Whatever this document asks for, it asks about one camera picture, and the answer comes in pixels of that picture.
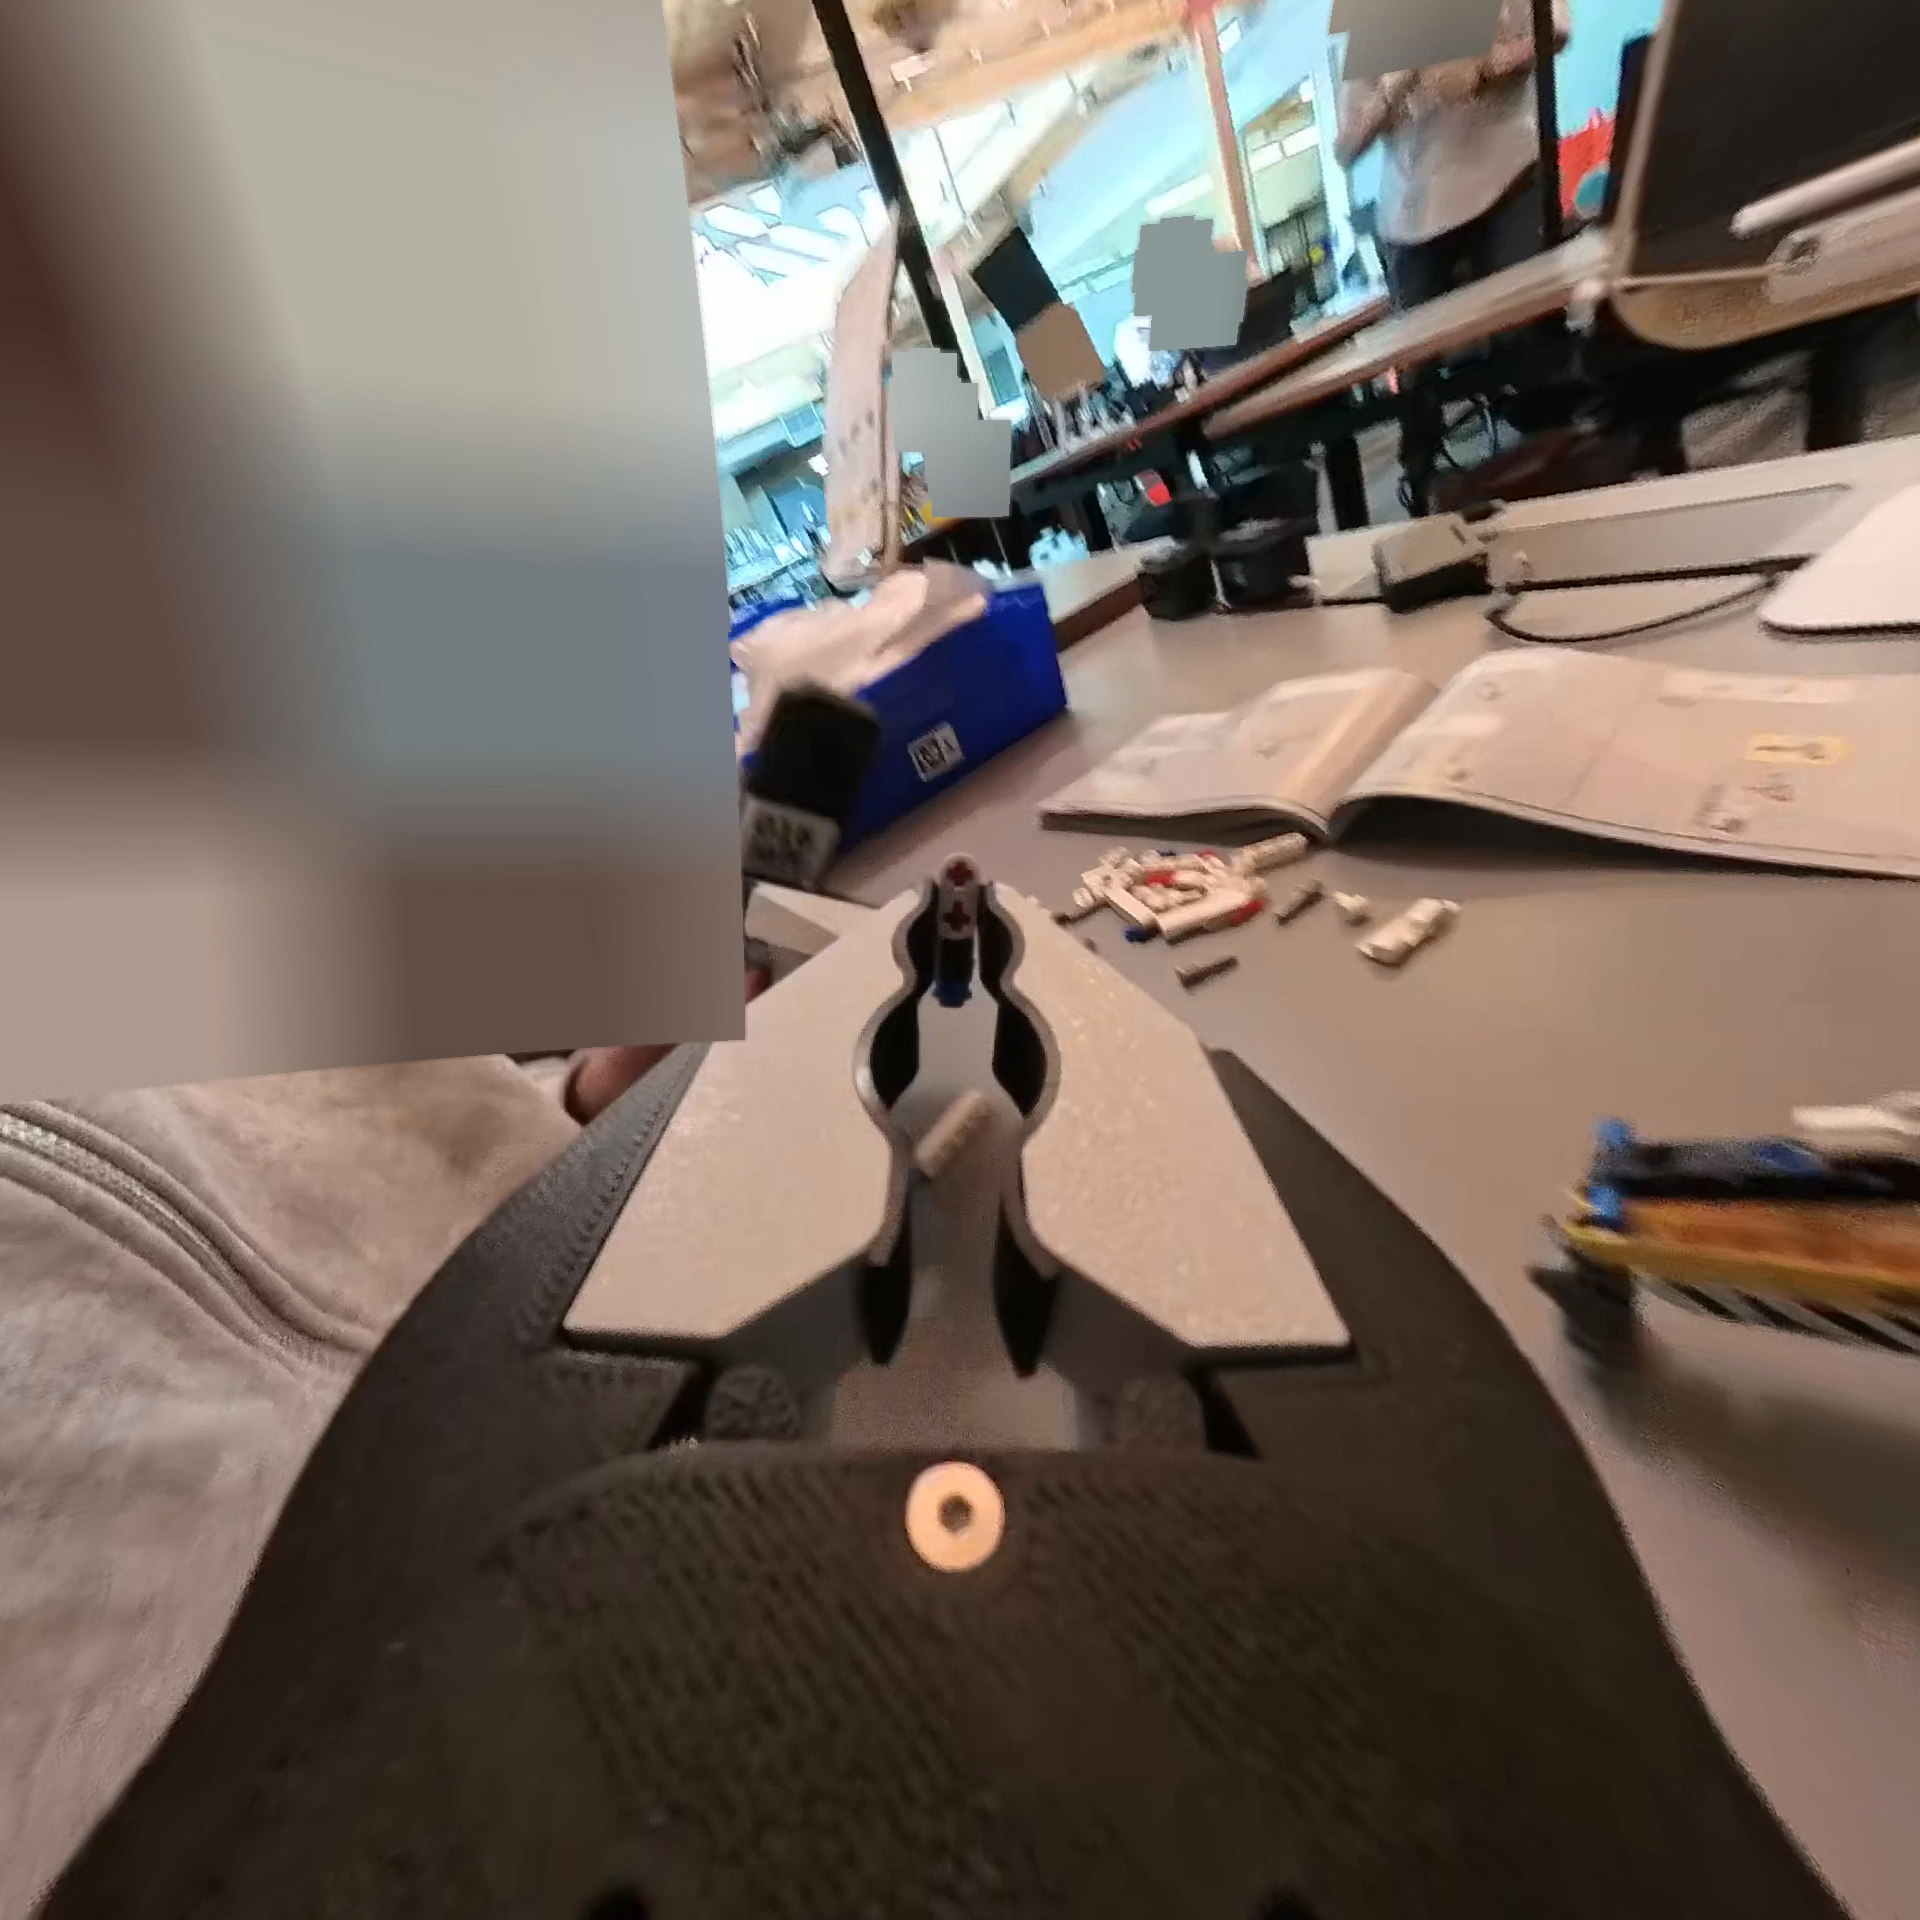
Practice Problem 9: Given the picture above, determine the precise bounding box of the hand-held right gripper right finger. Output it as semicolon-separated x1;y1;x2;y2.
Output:
983;887;1352;1381

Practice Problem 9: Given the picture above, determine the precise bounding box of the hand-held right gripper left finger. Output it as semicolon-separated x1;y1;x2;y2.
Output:
561;887;919;1365

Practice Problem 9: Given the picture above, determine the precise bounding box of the white lego liftarm with pins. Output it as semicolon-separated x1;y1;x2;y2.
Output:
935;852;986;1011

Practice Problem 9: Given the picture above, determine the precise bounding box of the pile of white lego pieces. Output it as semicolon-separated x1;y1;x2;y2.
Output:
1058;844;1306;944

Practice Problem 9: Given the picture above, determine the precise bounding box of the blue yellow black lego model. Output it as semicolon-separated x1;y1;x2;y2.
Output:
1529;1104;1920;1360

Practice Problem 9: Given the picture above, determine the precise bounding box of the open lego instruction booklet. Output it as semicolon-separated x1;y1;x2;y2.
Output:
1036;648;1920;880

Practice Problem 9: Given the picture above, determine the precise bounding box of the blue plastic bin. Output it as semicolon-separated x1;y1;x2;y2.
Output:
729;584;1071;862

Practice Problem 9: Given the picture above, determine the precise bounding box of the white plastic bag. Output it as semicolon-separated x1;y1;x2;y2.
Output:
743;557;995;705

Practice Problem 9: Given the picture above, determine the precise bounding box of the black pole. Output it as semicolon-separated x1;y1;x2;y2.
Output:
809;0;976;377

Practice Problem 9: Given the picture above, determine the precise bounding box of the black power adapter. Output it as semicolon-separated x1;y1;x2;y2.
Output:
1375;518;1502;615

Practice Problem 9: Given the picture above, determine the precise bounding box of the long background desk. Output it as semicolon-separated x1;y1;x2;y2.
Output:
1011;240;1652;525

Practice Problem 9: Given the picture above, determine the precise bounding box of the white monitor stand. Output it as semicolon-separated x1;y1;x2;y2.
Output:
1756;487;1920;635

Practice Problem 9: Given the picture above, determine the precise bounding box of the black monitor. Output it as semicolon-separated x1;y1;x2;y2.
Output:
1611;0;1920;352

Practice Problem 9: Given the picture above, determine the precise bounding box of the black cable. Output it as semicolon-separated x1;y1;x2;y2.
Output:
1485;552;1809;642

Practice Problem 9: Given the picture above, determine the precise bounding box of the grey desk cable flap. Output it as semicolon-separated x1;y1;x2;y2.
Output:
1478;481;1869;587

